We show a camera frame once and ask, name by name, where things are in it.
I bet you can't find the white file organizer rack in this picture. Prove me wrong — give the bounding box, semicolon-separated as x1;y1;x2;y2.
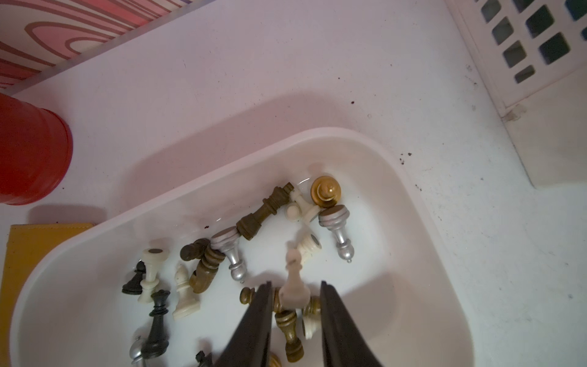
447;0;586;187

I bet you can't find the red metal cup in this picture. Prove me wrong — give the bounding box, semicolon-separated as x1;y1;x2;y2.
1;94;73;206

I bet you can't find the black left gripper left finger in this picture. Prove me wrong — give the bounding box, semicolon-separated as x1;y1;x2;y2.
214;281;274;367

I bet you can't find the white storage box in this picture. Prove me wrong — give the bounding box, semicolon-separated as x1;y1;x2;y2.
10;128;474;366

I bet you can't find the gold silver chess piece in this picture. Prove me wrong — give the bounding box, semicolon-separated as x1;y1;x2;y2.
310;176;342;208

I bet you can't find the white chess piece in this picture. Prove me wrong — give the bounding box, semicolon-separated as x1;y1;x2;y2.
296;232;322;265

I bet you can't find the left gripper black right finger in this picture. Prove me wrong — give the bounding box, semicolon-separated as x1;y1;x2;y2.
319;281;382;367

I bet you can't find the yellow sponge pad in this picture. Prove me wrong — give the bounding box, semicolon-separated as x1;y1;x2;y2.
1;223;93;366

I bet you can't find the white bishop in box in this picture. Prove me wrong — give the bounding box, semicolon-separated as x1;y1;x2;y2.
173;264;200;321

